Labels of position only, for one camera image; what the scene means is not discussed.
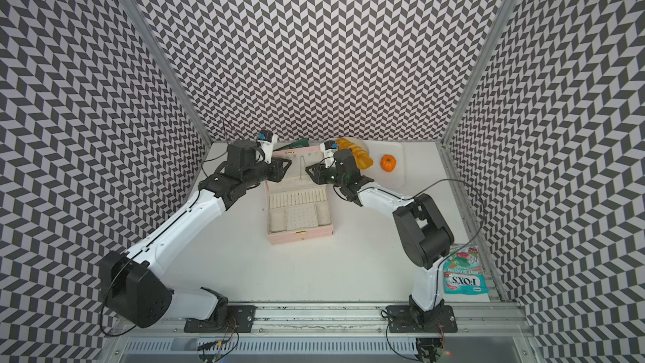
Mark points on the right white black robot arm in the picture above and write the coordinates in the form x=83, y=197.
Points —
x=423, y=231

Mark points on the white cutting board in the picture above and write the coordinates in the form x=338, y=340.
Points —
x=377, y=150

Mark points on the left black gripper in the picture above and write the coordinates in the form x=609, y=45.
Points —
x=276, y=165

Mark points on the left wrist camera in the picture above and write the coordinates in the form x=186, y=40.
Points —
x=267, y=141

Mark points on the colourful candy bag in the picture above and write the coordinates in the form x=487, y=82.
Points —
x=463, y=272

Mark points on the aluminium front rail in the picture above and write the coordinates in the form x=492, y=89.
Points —
x=479, y=319

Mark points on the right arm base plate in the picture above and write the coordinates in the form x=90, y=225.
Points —
x=406, y=319

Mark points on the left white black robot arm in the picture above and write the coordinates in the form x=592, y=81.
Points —
x=131, y=281

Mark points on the green crisp bag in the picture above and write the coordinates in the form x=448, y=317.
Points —
x=300, y=143

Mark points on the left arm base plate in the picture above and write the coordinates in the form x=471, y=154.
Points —
x=239, y=317

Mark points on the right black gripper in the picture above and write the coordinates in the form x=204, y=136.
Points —
x=319, y=170

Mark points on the small orange pumpkin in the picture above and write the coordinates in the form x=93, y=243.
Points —
x=388, y=163

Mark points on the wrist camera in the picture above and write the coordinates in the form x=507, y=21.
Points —
x=328, y=149
x=267, y=141

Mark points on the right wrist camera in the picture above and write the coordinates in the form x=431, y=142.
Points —
x=328, y=149

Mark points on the pink jewelry box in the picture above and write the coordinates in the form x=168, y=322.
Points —
x=298, y=209

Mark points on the yellow braided bread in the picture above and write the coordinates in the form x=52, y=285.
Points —
x=344, y=144

